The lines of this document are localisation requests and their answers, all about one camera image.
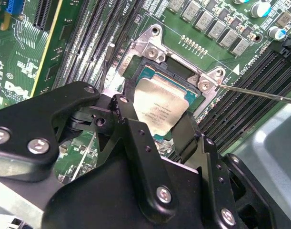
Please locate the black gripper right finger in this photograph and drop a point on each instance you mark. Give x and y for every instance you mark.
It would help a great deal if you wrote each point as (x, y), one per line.
(221, 195)

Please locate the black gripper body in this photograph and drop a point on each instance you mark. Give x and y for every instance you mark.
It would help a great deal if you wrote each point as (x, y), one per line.
(100, 202)

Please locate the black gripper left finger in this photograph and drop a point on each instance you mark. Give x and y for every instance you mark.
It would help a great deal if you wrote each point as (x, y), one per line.
(28, 114)

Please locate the thin metal locking lever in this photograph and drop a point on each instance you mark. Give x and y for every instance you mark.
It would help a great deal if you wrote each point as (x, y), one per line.
(110, 52)
(254, 93)

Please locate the silver CPU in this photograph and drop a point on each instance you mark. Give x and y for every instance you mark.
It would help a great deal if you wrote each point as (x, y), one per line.
(159, 102)

